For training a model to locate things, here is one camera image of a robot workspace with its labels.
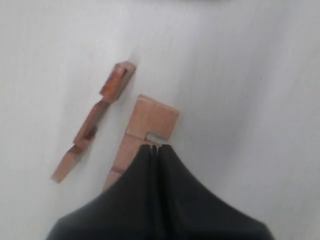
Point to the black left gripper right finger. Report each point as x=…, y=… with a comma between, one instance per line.
x=192, y=212

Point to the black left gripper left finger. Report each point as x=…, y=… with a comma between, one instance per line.
x=127, y=210

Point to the wooden notched bar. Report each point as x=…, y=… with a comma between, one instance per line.
x=148, y=117
x=111, y=91

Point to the white plastic tray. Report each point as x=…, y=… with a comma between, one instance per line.
x=244, y=75

